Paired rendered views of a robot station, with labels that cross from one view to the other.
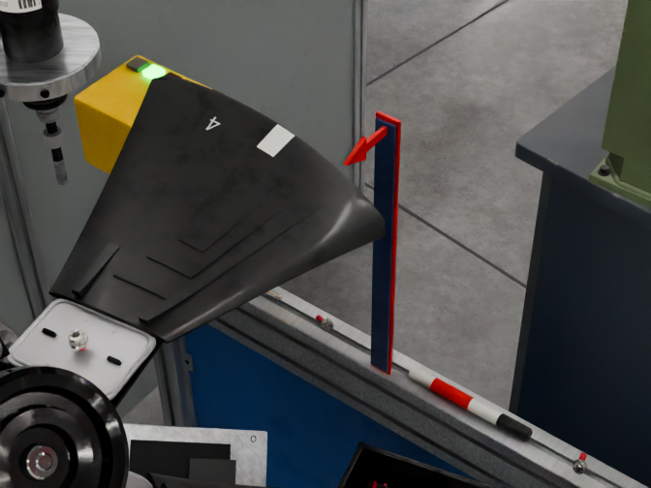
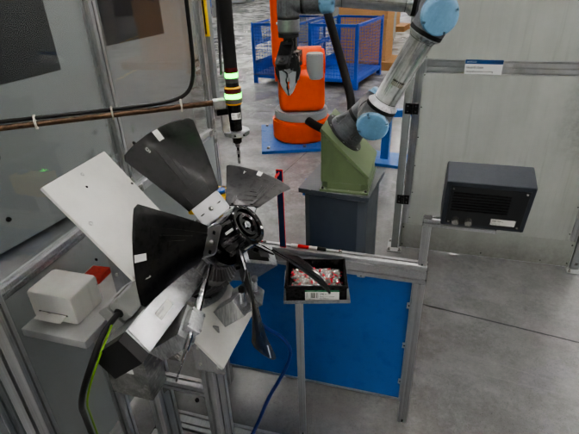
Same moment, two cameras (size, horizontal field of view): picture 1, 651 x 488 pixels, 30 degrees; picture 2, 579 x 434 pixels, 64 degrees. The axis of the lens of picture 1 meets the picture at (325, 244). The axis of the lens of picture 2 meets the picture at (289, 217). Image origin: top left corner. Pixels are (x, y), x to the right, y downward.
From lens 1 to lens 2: 0.76 m
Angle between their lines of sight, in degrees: 22
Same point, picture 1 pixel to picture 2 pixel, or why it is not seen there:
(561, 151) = (310, 187)
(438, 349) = not seen: hidden behind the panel
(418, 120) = not seen: hidden behind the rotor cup
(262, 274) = (270, 195)
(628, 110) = (326, 169)
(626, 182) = (328, 188)
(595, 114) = (314, 179)
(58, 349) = not seen: hidden behind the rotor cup
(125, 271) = (241, 198)
